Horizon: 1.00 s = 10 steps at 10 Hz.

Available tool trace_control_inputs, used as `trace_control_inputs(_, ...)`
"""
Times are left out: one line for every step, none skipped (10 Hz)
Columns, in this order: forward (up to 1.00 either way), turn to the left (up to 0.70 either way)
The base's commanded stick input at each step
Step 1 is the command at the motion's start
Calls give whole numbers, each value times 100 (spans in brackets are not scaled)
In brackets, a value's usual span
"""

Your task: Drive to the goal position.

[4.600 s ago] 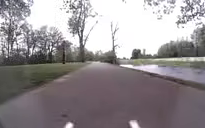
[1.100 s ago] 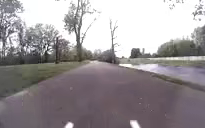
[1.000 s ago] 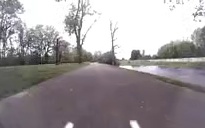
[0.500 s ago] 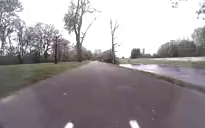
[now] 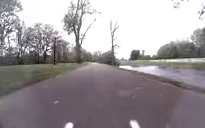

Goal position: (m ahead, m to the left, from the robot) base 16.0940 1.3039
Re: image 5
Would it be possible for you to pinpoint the bush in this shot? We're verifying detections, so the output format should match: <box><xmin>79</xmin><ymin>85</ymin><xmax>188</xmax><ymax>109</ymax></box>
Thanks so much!
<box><xmin>98</xmin><ymin>50</ymin><xmax>120</xmax><ymax>67</ymax></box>

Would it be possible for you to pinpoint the bare thin tree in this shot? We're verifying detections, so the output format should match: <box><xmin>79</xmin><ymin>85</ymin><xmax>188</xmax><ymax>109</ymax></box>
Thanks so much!
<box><xmin>108</xmin><ymin>19</ymin><xmax>121</xmax><ymax>66</ymax></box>

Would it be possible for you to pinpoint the large tall tree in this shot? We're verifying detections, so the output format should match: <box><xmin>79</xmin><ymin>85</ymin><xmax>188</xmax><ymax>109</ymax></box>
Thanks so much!
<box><xmin>62</xmin><ymin>0</ymin><xmax>102</xmax><ymax>64</ymax></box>

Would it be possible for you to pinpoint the reddish grey asphalt path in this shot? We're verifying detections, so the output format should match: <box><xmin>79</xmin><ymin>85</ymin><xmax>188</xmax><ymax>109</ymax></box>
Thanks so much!
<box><xmin>0</xmin><ymin>62</ymin><xmax>205</xmax><ymax>128</ymax></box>

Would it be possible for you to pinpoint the small dark distant tree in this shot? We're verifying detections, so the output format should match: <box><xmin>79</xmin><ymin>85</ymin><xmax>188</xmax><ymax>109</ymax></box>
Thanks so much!
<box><xmin>129</xmin><ymin>49</ymin><xmax>142</xmax><ymax>61</ymax></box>

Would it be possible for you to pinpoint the dark pole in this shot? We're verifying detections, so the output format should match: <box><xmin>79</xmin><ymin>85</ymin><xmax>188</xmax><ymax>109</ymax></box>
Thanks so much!
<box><xmin>52</xmin><ymin>36</ymin><xmax>58</xmax><ymax>66</ymax></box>

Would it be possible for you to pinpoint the grass bank beyond water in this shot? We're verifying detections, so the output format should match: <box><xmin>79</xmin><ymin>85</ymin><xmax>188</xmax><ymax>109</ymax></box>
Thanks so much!
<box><xmin>118</xmin><ymin>59</ymin><xmax>205</xmax><ymax>71</ymax></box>

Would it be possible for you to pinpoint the grass verge strip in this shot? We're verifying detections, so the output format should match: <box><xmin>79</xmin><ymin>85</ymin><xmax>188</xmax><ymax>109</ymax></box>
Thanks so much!
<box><xmin>117</xmin><ymin>65</ymin><xmax>205</xmax><ymax>99</ymax></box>

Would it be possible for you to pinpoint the robot's own part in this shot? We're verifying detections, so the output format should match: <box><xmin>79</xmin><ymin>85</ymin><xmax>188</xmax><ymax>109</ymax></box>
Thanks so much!
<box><xmin>63</xmin><ymin>121</ymin><xmax>75</xmax><ymax>128</ymax></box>
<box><xmin>129</xmin><ymin>119</ymin><xmax>142</xmax><ymax>128</ymax></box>

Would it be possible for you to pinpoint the row of trees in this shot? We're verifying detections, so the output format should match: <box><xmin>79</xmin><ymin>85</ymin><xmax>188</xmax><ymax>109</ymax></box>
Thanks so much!
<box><xmin>0</xmin><ymin>0</ymin><xmax>95</xmax><ymax>66</ymax></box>

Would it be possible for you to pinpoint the grass field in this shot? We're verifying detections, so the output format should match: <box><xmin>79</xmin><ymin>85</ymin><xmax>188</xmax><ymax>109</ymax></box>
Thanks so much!
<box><xmin>0</xmin><ymin>62</ymin><xmax>88</xmax><ymax>103</ymax></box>

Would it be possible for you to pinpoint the water canal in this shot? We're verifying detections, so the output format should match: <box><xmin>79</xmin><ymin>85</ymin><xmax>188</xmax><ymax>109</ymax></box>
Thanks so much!
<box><xmin>119</xmin><ymin>64</ymin><xmax>205</xmax><ymax>91</ymax></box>

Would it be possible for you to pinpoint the group of distant trees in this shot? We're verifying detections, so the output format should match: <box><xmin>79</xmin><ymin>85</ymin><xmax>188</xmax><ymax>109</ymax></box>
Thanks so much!
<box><xmin>156</xmin><ymin>23</ymin><xmax>205</xmax><ymax>60</ymax></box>

